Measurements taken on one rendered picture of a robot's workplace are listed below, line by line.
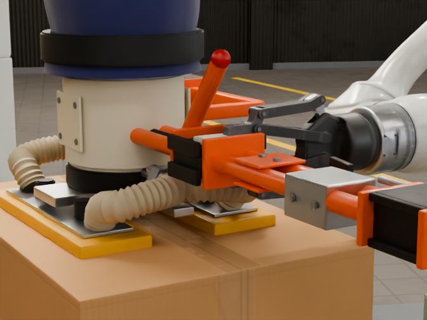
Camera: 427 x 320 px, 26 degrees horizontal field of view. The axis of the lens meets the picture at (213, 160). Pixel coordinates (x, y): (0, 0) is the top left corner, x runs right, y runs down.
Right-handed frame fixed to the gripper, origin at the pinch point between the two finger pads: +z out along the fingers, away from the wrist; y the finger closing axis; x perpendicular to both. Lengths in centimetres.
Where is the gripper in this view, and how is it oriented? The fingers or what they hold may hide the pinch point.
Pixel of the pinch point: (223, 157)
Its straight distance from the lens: 109.0
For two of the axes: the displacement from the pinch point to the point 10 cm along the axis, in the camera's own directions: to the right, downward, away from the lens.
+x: -5.1, -1.8, 8.4
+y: 0.0, 9.8, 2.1
